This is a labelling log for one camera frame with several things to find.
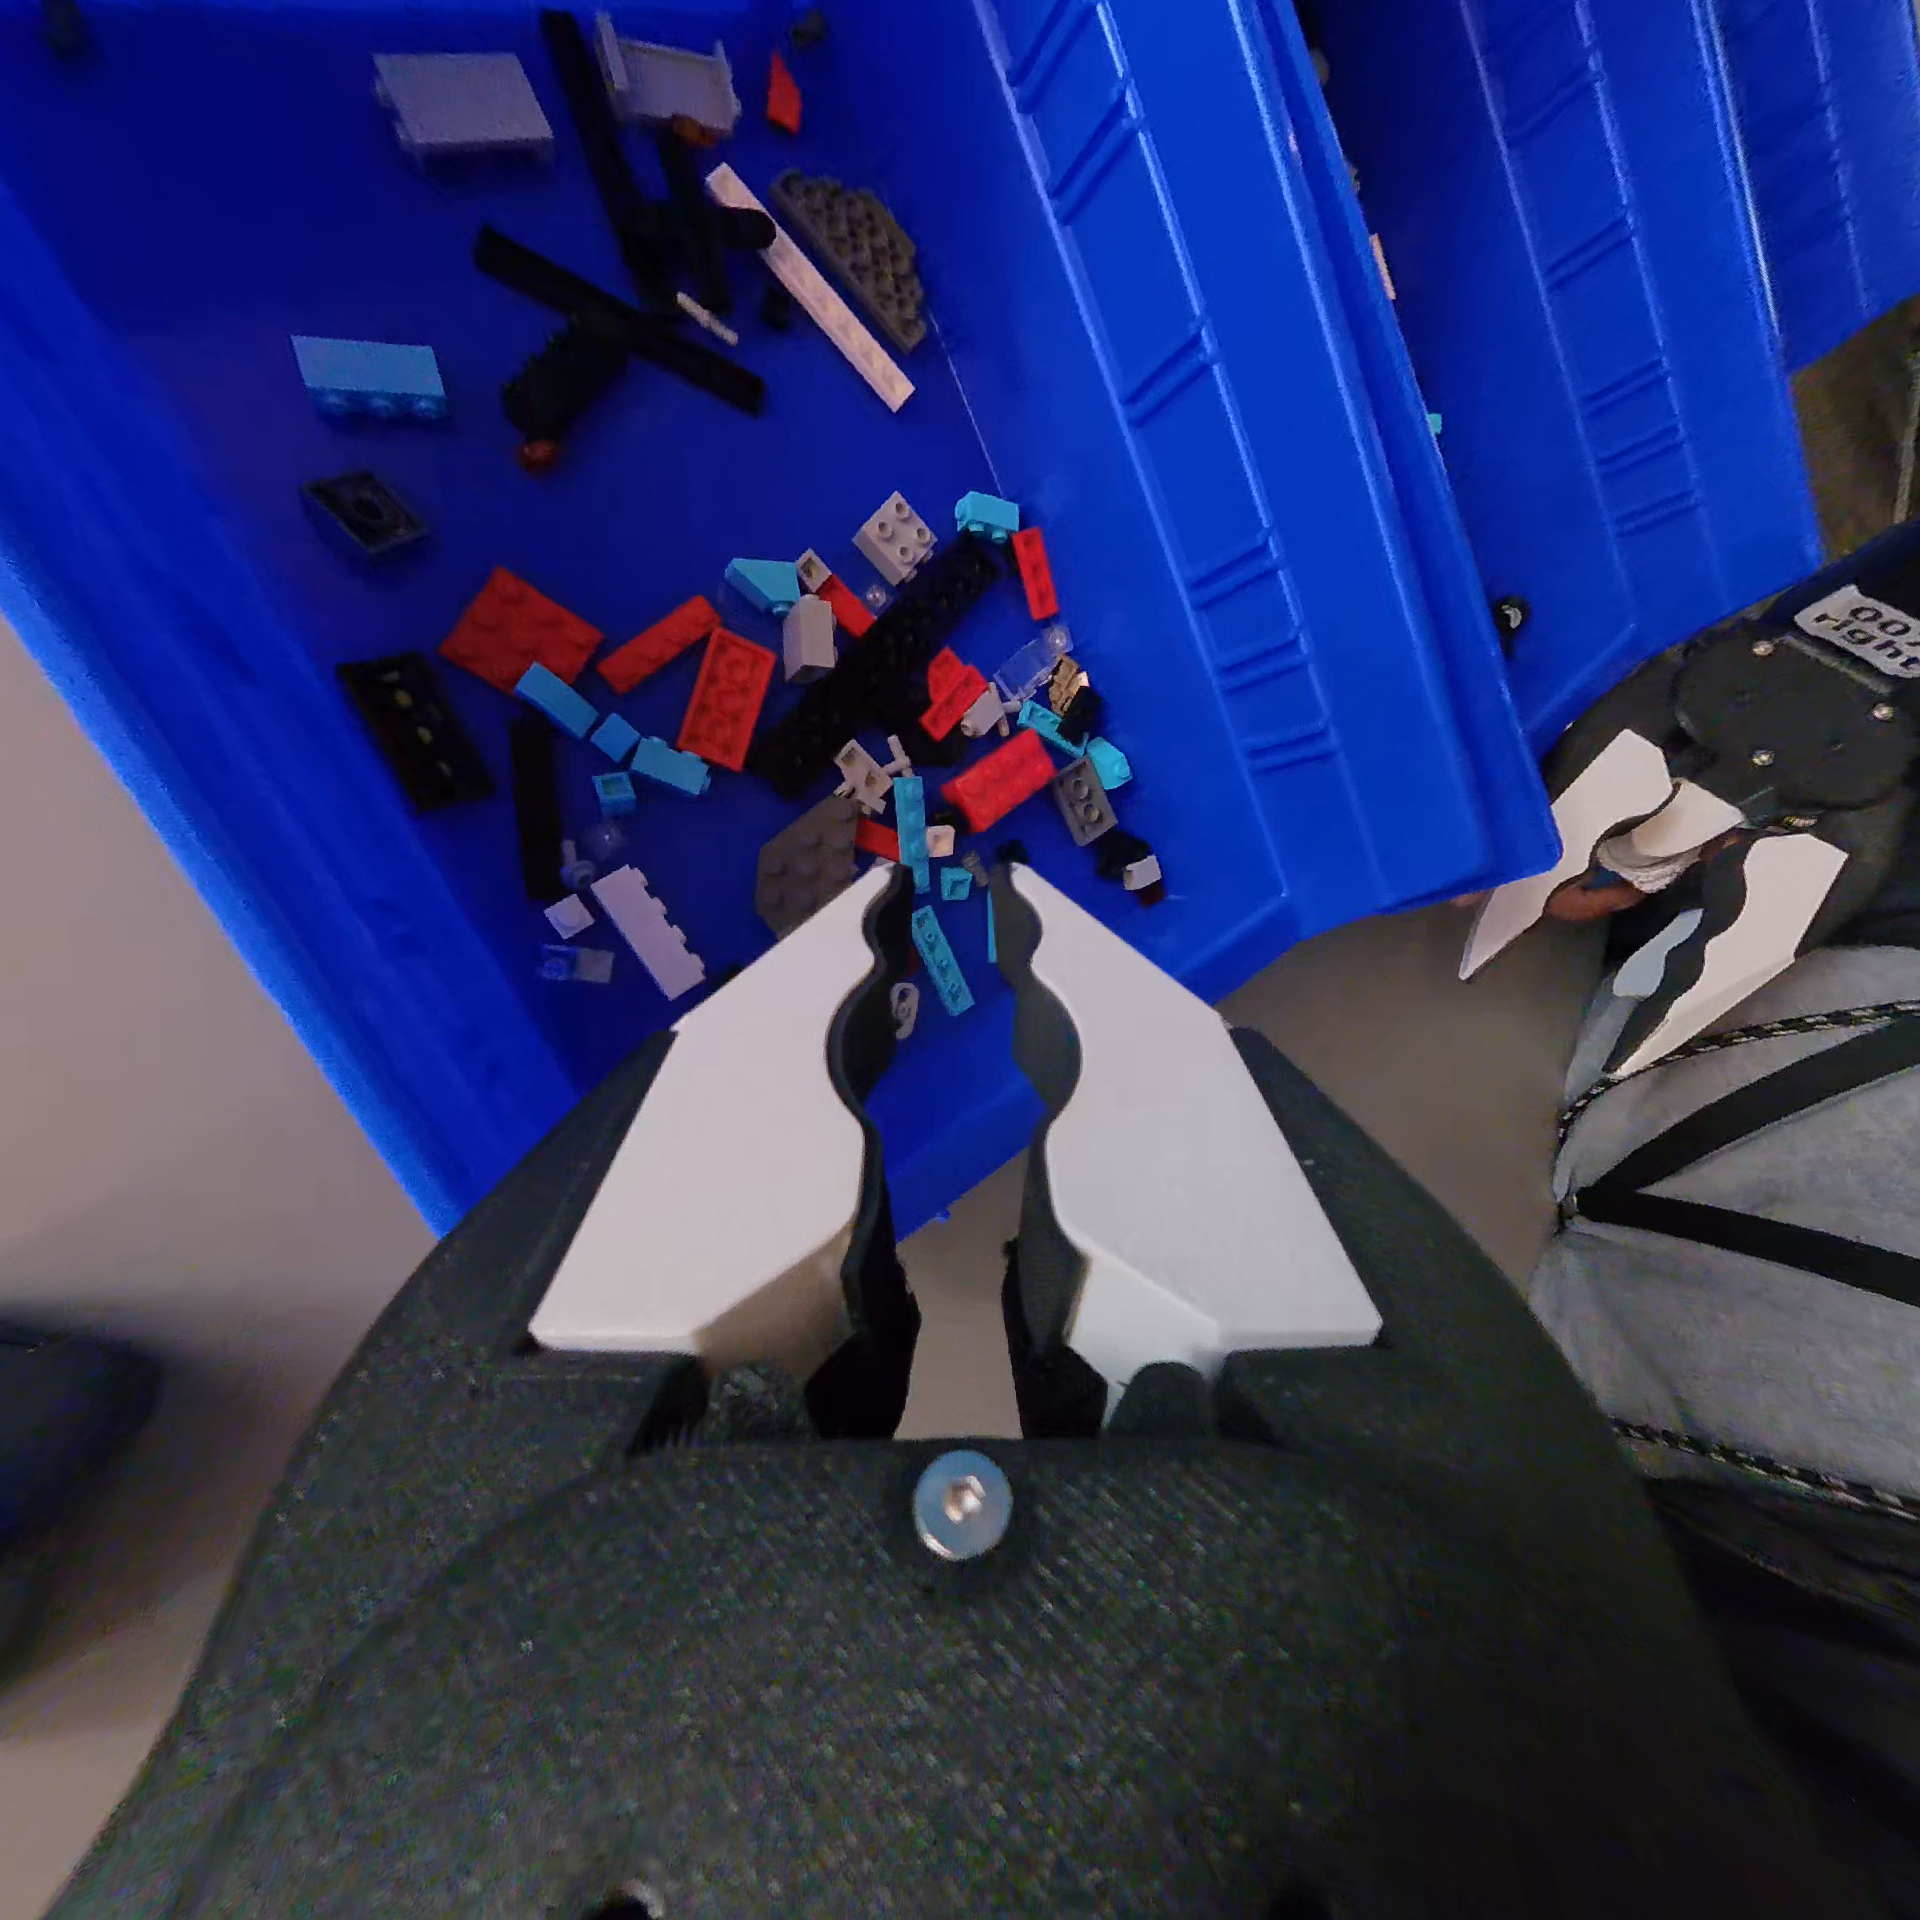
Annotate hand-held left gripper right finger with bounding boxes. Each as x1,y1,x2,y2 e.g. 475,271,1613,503
990,863,1384,1440

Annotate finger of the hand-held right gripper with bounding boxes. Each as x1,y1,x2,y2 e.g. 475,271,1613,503
1458,726,1676,983
1563,832,1853,1105

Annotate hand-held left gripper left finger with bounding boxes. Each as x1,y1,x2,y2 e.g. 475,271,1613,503
526,863,923,1440

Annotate blue plastic bin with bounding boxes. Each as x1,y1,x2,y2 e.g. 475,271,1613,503
1702,0,1920,374
0,0,1560,1233
1275,0,1824,759

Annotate pile of red black cyan bricks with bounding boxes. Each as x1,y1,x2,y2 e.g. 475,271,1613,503
37,0,1168,1037

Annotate grey sweatshirt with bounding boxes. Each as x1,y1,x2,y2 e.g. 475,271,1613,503
1530,944,1920,1518

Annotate black trousers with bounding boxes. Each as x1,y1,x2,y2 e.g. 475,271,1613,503
1634,1477,1920,1920

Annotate black harness strap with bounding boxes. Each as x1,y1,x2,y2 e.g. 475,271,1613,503
1568,1018,1920,1296

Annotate black speckled cord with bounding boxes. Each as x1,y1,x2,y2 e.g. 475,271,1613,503
1612,1001,1920,1512

